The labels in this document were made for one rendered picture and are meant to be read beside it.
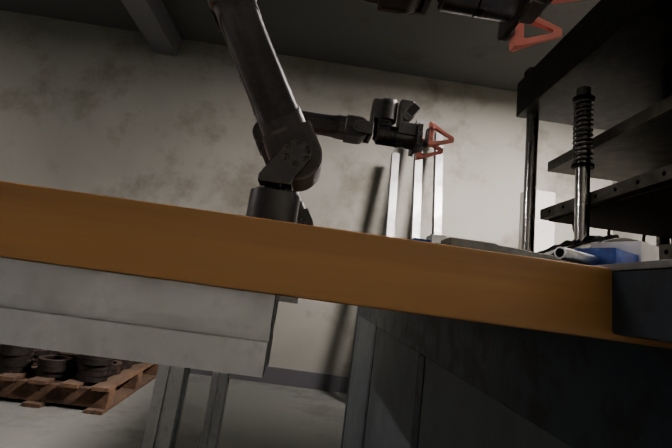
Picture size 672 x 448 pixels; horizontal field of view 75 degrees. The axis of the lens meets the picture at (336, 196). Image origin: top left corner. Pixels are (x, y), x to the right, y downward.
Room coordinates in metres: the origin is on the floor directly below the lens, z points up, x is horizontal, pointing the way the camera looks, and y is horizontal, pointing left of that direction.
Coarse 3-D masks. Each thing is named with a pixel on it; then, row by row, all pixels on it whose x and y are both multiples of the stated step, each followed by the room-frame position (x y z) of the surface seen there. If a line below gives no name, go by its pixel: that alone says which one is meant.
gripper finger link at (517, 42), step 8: (520, 24) 0.60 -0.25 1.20; (528, 24) 0.61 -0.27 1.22; (536, 24) 0.60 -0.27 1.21; (544, 24) 0.60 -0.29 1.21; (552, 24) 0.60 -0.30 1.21; (512, 32) 0.60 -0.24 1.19; (520, 32) 0.60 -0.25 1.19; (552, 32) 0.60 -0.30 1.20; (560, 32) 0.60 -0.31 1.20; (512, 40) 0.61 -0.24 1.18; (520, 40) 0.60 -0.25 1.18; (528, 40) 0.60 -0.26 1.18; (536, 40) 0.60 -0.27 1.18; (544, 40) 0.60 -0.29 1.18; (512, 48) 0.61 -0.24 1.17; (520, 48) 0.61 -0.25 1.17
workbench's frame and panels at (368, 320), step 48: (624, 288) 0.23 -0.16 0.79; (384, 336) 1.29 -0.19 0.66; (432, 336) 0.78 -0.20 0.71; (480, 336) 0.56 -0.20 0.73; (528, 336) 0.44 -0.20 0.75; (576, 336) 0.36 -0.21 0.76; (384, 384) 1.21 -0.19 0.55; (432, 384) 0.76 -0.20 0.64; (480, 384) 0.55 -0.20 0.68; (528, 384) 0.43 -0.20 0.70; (576, 384) 0.36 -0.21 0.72; (624, 384) 0.30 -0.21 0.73; (384, 432) 1.14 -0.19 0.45; (432, 432) 0.74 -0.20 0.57; (480, 432) 0.55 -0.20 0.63; (528, 432) 0.43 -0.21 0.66; (576, 432) 0.36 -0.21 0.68; (624, 432) 0.30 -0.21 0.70
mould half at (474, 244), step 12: (444, 240) 0.83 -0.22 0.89; (456, 240) 0.79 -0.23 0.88; (468, 240) 0.79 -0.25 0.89; (612, 240) 0.80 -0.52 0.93; (624, 240) 0.80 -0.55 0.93; (636, 240) 0.80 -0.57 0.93; (504, 252) 0.79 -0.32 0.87; (516, 252) 0.79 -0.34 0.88; (528, 252) 0.79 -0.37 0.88; (552, 252) 0.92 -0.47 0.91
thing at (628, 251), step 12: (564, 252) 0.40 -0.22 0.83; (576, 252) 0.40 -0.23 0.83; (588, 252) 0.43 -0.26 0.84; (600, 252) 0.42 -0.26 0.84; (612, 252) 0.41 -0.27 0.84; (624, 252) 0.42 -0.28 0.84; (636, 252) 0.43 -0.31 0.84; (648, 252) 0.43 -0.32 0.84; (588, 264) 0.42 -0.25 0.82; (600, 264) 0.42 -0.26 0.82
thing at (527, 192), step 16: (528, 112) 2.10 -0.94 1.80; (528, 128) 2.10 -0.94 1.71; (528, 144) 2.09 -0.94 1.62; (528, 160) 2.09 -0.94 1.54; (528, 176) 2.09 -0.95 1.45; (528, 192) 2.09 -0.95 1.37; (528, 208) 2.08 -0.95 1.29; (528, 224) 2.08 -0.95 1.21; (528, 240) 2.08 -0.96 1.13; (656, 240) 2.12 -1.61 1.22
